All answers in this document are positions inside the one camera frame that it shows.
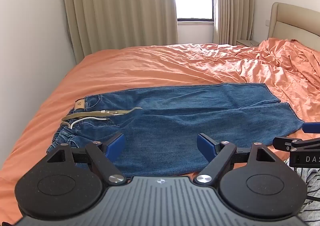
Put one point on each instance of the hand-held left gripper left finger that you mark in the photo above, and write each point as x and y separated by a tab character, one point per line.
117	144

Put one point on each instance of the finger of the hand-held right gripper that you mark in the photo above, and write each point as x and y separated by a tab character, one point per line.
312	127
285	143

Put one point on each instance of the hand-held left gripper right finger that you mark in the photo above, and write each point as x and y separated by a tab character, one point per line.
205	144

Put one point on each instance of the blue denim pants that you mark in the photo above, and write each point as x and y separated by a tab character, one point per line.
175	126

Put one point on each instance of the person's white printed clothing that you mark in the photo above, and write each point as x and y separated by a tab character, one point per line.
311	181

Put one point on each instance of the olive fabric belt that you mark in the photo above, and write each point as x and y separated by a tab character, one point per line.
95	114

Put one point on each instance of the crumpled orange blanket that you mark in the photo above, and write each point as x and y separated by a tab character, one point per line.
285	66

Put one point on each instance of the orange bed sheet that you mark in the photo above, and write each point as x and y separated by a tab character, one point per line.
125	66

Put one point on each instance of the beige padded headboard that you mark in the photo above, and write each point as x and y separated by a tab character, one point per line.
292	23

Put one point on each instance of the beige nightstand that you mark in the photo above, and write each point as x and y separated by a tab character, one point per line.
247	42

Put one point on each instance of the wide beige curtain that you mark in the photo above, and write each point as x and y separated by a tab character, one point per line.
117	6

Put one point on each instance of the narrow beige curtain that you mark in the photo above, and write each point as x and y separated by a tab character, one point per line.
232	3

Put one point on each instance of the wall socket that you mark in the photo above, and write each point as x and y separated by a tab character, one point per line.
268	22

